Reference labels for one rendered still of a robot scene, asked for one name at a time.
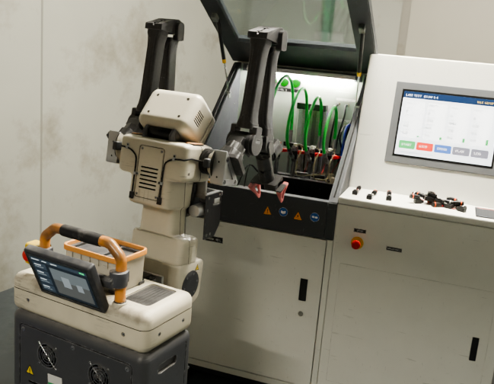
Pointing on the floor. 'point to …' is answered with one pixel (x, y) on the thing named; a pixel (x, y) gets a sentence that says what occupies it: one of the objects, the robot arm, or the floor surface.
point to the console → (413, 255)
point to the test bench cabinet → (264, 376)
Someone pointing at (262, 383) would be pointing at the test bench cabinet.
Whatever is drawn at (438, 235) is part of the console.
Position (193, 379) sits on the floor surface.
